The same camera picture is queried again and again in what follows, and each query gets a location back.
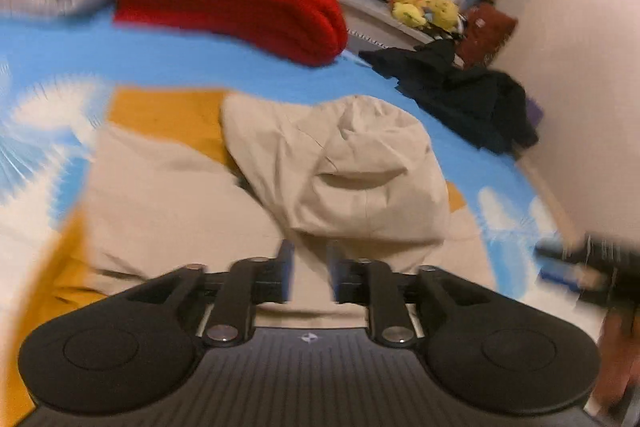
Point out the blue and white bed sheet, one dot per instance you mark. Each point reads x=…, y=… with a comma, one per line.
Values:
x=58, y=78

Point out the person's right hand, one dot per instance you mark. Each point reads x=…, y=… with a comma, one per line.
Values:
x=619, y=353

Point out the black clothes pile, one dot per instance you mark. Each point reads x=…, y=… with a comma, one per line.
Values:
x=486, y=108

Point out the yellow plush toys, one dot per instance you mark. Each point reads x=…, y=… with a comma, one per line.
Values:
x=444, y=15

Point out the dark red plush cushion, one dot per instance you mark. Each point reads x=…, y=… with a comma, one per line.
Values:
x=487, y=31

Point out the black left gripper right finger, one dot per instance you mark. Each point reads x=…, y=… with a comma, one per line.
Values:
x=486, y=350

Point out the beige and mustard garment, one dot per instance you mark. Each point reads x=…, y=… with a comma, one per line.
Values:
x=214, y=176

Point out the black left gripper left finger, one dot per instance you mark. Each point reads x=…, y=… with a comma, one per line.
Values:
x=132, y=349

